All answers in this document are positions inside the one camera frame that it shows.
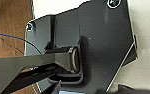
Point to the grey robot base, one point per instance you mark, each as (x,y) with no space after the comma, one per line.
(101,36)

